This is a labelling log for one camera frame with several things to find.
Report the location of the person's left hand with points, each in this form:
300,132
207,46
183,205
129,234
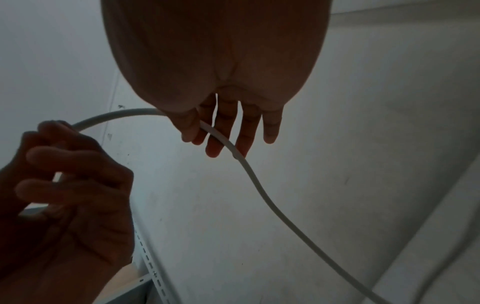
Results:
75,222

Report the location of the person's right hand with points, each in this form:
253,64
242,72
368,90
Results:
210,53

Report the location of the grey metal shelf rack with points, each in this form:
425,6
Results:
150,267

